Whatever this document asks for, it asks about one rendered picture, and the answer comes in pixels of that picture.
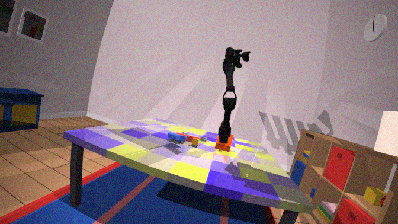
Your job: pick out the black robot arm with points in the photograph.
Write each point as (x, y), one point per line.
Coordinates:
(228, 103)

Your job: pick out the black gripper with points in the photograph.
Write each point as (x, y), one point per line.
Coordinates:
(244, 55)

